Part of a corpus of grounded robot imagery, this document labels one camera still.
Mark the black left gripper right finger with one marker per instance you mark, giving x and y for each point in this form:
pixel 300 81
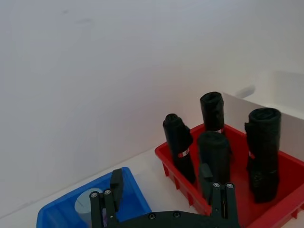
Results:
pixel 223 202

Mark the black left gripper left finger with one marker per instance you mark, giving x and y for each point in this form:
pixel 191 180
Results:
pixel 116 187

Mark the blue plastic bin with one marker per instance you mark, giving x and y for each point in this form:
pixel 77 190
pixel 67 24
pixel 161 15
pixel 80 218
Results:
pixel 133 190

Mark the pale blue roll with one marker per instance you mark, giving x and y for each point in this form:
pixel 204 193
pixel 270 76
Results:
pixel 82 205

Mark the red plastic bin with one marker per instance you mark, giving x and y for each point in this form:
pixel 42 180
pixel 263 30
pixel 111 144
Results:
pixel 240 166

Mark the black rolled bag roll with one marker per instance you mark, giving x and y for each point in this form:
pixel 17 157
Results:
pixel 212 111
pixel 215 154
pixel 263 152
pixel 179 142

